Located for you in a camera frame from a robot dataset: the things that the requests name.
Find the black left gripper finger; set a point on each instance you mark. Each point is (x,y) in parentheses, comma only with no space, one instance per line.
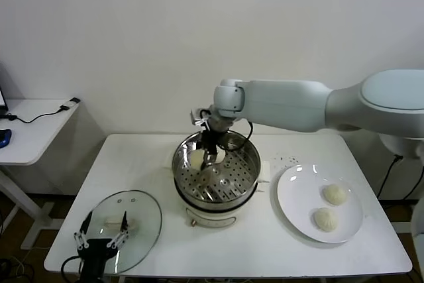
(83,235)
(124,225)

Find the perforated steel steamer basket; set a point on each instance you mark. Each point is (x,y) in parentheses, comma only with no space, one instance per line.
(238,177)

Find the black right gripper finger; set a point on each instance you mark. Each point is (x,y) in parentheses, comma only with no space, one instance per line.
(201,146)
(209,159)

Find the round glass pot lid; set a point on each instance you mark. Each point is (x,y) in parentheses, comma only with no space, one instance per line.
(145,223)

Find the white side table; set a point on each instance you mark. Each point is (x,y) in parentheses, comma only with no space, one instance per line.
(33,137)

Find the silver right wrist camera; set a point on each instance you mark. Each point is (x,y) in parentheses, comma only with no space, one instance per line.
(198,117)

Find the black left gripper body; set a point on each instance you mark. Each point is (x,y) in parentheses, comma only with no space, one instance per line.
(97,246)

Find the blue computer mouse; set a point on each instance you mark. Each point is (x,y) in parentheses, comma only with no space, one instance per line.
(5,138)

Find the grey adapter box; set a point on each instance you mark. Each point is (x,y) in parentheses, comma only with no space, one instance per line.
(71,103)

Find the white round plate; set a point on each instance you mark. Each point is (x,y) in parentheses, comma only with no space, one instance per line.
(298,216)

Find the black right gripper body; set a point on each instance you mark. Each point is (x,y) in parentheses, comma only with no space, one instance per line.
(212,140)

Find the white electric cooking pot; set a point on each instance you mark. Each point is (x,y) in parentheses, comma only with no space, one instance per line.
(212,220)

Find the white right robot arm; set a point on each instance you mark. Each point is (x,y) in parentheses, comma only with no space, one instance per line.
(285,104)

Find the black laptop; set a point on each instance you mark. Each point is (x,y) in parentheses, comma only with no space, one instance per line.
(2,99)

